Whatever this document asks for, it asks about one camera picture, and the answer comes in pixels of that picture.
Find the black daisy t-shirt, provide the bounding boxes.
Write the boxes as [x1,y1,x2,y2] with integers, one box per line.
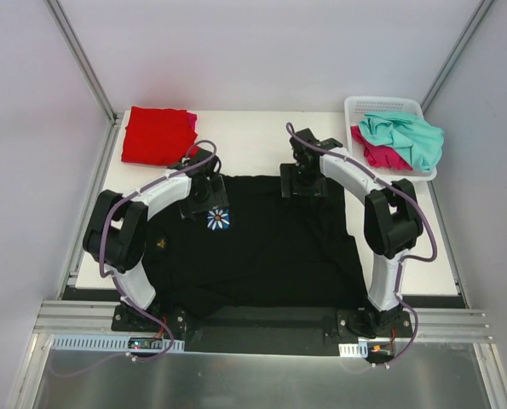
[142,176,367,317]

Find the white plastic basket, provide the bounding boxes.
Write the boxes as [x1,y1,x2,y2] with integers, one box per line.
[344,96,444,181]

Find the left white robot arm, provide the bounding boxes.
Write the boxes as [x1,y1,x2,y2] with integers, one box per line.
[83,149,228,331]

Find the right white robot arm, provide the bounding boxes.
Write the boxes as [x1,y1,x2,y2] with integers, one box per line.
[279,123,423,339]

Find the folded red t-shirt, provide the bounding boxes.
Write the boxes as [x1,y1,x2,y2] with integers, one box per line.
[121,107,198,166]

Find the folded pink t-shirt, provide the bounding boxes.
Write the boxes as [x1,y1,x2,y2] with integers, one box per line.
[187,112,198,132]

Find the magenta t-shirt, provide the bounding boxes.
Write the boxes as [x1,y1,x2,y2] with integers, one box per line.
[350,125,412,170]

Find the teal t-shirt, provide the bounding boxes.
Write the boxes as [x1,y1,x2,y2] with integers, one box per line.
[358,111,444,173]

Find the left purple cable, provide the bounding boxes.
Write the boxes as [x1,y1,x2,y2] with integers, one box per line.
[48,140,218,376]

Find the purple cable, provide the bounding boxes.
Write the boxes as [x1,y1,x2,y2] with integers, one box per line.
[48,140,218,376]
[285,122,437,375]

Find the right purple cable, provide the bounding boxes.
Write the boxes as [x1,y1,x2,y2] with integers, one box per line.
[285,122,437,375]

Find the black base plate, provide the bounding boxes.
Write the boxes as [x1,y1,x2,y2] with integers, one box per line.
[110,287,414,357]

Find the right white cable duct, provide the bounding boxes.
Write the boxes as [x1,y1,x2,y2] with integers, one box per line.
[338,343,368,359]

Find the white cable duct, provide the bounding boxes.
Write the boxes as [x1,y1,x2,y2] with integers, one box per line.
[53,335,185,354]
[338,343,368,359]

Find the left white cable duct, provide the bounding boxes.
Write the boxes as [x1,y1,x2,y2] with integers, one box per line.
[53,335,185,354]

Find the left aluminium frame post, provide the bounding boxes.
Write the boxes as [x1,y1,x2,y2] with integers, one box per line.
[43,0,118,124]

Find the aluminium frame post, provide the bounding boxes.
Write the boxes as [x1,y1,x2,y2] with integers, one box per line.
[420,0,497,113]
[43,0,118,124]

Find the right aluminium frame post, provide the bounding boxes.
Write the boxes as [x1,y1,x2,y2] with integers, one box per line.
[420,0,497,113]

